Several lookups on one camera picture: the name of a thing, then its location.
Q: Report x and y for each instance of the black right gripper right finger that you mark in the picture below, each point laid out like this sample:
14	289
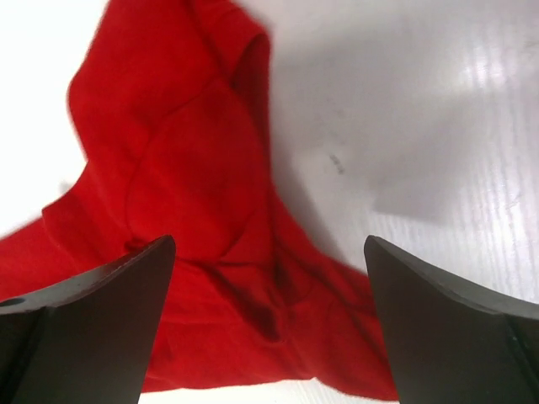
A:
448	339

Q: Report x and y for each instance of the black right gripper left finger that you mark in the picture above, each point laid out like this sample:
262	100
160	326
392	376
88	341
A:
87	339

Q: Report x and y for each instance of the red t shirt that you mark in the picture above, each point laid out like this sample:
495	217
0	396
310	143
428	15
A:
171	106

